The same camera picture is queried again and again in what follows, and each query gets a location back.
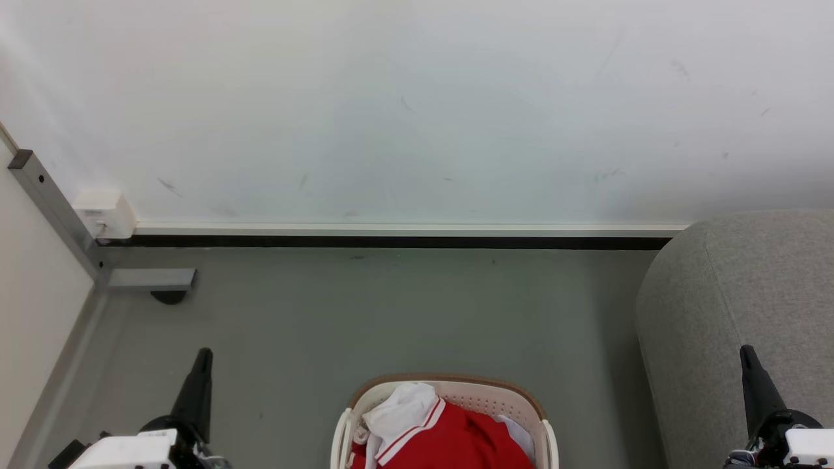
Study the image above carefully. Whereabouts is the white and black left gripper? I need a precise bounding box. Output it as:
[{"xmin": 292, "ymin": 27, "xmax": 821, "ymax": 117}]
[{"xmin": 68, "ymin": 347, "xmax": 230, "ymax": 469}]

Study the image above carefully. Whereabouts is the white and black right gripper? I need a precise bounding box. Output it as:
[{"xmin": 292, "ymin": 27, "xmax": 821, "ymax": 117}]
[{"xmin": 725, "ymin": 345, "xmax": 834, "ymax": 469}]

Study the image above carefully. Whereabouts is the red shirt with white trim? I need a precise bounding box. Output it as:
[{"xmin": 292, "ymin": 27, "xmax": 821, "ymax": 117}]
[{"xmin": 352, "ymin": 382, "xmax": 536, "ymax": 469}]

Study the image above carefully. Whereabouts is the grey fabric sofa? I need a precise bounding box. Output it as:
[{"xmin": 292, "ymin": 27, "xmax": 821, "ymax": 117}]
[{"xmin": 635, "ymin": 208, "xmax": 834, "ymax": 469}]

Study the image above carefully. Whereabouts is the white partition panel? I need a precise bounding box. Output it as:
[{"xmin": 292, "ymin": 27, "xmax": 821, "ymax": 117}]
[{"xmin": 0, "ymin": 122, "xmax": 96, "ymax": 469}]

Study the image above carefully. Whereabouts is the white and black baseboard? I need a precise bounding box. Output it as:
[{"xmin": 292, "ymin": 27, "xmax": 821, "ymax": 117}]
[{"xmin": 96, "ymin": 223, "xmax": 691, "ymax": 251}]

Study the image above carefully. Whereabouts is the white laundry basket brown rim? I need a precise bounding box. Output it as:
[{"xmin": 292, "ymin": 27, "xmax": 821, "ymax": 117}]
[{"xmin": 330, "ymin": 373, "xmax": 560, "ymax": 469}]

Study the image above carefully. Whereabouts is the white wall box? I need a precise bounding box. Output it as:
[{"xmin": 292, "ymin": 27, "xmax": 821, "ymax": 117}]
[{"xmin": 72, "ymin": 189, "xmax": 137, "ymax": 240}]

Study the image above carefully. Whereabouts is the grey metal partition frame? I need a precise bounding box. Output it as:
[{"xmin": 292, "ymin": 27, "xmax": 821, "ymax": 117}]
[{"xmin": 7, "ymin": 149, "xmax": 197, "ymax": 469}]

